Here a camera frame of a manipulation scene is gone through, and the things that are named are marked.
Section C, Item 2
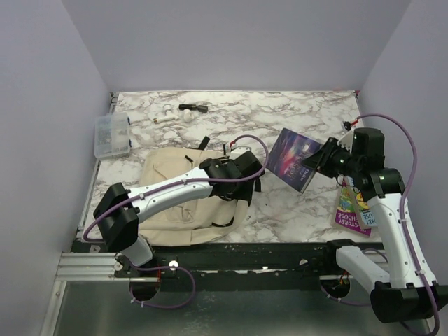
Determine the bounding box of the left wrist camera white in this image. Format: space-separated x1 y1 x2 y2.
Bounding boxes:
228 143 251 160

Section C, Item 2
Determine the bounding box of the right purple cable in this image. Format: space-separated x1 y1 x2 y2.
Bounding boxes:
328 113 440 336

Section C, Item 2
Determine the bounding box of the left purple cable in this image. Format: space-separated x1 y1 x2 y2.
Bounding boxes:
82 134 269 309

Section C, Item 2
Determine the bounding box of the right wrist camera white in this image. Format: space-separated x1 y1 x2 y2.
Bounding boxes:
337 129 354 152

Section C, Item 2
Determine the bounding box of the Treehouse book purple cover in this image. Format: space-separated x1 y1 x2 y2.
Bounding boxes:
334 179 371 237

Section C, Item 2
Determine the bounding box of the dark purple book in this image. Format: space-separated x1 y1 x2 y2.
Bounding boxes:
267 128 322 193

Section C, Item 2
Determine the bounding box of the clear plastic organizer box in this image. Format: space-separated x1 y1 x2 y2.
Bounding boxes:
94 113 132 160

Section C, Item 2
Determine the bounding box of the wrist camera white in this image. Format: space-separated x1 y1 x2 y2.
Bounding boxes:
337 129 354 152
228 143 251 160

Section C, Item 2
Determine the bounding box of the black cylindrical tool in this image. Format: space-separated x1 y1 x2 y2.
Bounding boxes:
178 104 209 113

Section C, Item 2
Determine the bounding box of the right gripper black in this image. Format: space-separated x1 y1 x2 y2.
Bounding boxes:
302 136 363 178

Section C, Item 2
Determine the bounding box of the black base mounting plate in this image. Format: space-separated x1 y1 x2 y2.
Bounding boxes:
71 239 365 291

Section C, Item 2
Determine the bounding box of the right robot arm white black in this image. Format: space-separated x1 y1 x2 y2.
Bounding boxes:
302 127 447 323

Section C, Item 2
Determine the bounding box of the purple cable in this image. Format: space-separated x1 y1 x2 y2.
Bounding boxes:
328 113 440 336
82 134 269 309

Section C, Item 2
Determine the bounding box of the Treehouse book blue cover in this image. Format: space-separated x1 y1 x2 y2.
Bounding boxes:
349 187 377 229

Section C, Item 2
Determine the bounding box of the small white round cap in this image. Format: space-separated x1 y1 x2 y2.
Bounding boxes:
183 109 195 123

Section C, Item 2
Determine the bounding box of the white plastic pipe fitting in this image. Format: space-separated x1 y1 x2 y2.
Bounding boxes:
153 104 179 125

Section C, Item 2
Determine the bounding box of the beige student backpack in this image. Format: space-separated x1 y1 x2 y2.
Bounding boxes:
134 147 264 246

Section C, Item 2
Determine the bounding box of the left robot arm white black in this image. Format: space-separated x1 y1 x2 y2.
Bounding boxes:
94 150 264 277

